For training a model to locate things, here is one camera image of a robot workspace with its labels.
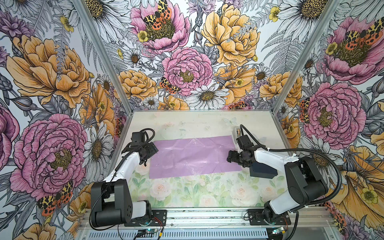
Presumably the dark blue gift box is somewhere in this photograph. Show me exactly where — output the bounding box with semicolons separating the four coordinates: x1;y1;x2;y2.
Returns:
250;162;278;179

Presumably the purple wrapping paper sheet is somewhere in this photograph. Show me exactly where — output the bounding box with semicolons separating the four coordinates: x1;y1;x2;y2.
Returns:
150;136;242;179

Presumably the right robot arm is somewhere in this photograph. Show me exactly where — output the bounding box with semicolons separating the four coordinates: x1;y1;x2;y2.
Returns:
227;146;328;224

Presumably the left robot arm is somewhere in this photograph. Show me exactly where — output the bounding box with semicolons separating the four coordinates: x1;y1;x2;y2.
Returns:
89;143;158;231

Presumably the grey tape dispenser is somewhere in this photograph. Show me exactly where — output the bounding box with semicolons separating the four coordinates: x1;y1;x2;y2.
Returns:
233;126;242;143

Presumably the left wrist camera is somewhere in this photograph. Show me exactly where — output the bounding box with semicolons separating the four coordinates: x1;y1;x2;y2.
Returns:
131;131;147;146

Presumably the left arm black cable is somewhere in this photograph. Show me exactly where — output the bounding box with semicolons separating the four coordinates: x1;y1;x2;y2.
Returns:
88;128;156;231

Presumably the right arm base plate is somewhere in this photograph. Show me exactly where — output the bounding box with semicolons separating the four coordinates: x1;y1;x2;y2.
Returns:
246;209;292;226

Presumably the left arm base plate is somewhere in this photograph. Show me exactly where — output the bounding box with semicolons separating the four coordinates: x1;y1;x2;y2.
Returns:
124;210;168;228

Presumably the white slotted cable duct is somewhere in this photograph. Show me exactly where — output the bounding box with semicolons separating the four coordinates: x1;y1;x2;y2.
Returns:
83;228;268;240

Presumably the aluminium front rail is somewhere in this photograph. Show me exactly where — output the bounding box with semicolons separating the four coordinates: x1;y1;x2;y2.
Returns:
77;207;337;230

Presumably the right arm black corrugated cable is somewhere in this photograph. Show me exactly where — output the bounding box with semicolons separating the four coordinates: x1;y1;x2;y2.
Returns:
239;124;343;206

